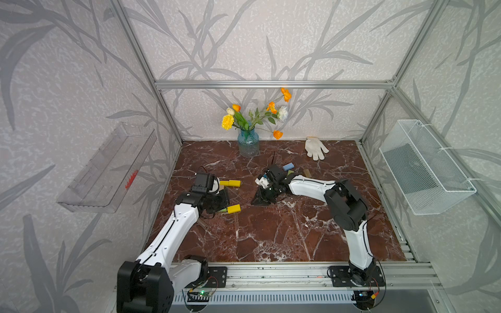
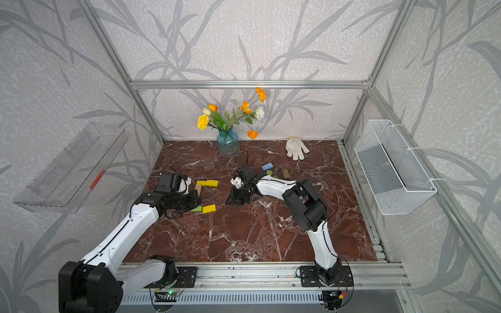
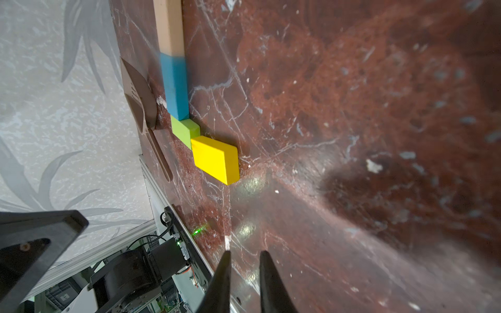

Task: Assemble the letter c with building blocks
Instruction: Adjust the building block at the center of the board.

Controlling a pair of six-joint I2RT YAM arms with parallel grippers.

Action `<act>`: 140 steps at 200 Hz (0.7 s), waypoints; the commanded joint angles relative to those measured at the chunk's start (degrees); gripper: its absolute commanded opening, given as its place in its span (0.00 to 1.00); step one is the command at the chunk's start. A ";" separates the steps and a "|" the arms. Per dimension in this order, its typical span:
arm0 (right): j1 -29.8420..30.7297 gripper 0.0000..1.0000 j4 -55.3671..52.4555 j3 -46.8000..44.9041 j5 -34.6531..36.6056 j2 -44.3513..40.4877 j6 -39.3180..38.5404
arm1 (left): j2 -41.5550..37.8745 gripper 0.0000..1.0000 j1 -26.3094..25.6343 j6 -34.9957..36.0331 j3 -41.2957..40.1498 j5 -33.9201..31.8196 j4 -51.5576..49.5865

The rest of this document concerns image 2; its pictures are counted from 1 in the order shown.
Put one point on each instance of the artificial flower bouquet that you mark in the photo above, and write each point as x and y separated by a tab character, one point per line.
224	122

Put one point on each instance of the left green-lit circuit board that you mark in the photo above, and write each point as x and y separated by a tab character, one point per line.
167	296

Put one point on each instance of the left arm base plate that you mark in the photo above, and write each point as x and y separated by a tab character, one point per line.
181	277

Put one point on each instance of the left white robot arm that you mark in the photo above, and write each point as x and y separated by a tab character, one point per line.
94	284

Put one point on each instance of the blue glass vase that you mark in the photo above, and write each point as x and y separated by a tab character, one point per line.
228	143

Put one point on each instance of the brown wooden block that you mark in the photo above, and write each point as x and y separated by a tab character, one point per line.
286	174

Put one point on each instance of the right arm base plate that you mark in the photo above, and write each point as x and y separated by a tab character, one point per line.
313	276

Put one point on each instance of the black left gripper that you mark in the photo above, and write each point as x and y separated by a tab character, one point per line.
194	202

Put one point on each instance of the clear plastic wall shelf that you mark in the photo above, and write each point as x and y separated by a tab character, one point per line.
64	185

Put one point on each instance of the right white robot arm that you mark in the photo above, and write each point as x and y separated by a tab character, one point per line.
306	206

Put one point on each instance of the white wire mesh basket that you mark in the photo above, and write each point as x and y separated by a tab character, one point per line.
396	177

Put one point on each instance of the right circuit board with connector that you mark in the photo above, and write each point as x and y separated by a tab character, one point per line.
331	301

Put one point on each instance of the light blue block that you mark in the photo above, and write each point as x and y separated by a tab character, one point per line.
267	166

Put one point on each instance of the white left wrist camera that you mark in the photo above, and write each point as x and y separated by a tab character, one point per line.
184	185

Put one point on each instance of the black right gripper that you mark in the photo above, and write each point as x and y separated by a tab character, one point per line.
232	200

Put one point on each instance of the white work glove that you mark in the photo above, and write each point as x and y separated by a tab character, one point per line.
296	149

